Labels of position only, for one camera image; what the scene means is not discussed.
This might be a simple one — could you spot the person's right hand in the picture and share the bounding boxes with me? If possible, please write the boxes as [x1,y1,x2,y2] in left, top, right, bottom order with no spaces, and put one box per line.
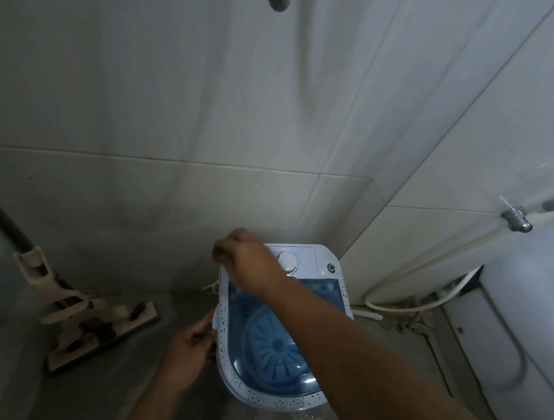
[210,224,289,304]

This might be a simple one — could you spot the person's left hand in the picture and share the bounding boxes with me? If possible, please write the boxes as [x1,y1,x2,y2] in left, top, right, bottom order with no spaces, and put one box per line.
[157,310,223,385]

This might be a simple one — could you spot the small white blue washing machine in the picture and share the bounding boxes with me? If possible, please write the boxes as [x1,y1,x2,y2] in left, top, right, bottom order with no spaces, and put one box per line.
[205,235,364,420]

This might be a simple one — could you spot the person's right forearm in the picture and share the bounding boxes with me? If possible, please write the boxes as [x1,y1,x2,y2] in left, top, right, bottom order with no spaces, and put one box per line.
[257,262,486,420]

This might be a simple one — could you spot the white washer timer dial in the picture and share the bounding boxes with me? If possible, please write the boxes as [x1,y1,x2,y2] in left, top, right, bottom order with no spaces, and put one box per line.
[276,249,301,276]

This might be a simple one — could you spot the beige flat mop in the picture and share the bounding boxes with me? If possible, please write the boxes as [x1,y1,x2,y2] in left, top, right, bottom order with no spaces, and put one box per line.
[0,149,165,381]

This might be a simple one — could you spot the pile of dry leaves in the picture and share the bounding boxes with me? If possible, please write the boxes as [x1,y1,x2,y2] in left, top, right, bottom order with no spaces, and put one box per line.
[382,308,437,340]

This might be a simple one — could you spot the large white appliance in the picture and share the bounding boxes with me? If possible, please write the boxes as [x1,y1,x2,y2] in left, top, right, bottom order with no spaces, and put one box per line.
[434,240,554,420]

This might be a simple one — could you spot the long white water hose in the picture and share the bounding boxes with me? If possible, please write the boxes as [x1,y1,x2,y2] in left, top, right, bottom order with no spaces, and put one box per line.
[346,224,522,323]

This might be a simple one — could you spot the short white hose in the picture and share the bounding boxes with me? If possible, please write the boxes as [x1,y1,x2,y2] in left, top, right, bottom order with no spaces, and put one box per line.
[433,267,486,302]

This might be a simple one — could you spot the metal wall tap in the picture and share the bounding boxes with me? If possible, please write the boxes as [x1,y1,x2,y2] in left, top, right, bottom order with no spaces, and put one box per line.
[497,192,535,236]

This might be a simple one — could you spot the grey cable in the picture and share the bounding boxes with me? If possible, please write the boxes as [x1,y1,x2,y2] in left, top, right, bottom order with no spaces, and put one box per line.
[476,273,531,393]

